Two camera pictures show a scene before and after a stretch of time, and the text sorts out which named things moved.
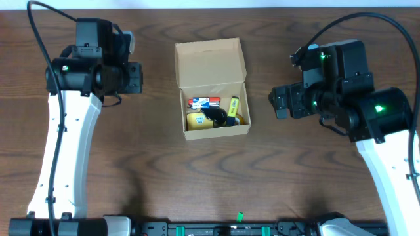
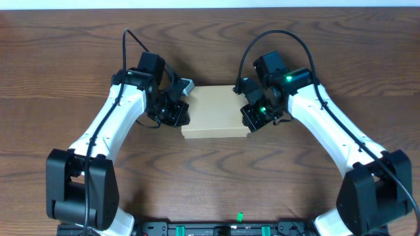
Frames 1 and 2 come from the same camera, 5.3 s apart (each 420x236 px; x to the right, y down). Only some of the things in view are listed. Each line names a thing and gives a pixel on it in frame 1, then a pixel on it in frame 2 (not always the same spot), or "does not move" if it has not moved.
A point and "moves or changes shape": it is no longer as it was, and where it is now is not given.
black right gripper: x=281 y=102 -> x=252 y=117
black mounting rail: x=283 y=228 does not move
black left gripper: x=134 y=77 -> x=177 y=115
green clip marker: x=239 y=217 does not move
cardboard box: x=212 y=76 moves or changes shape
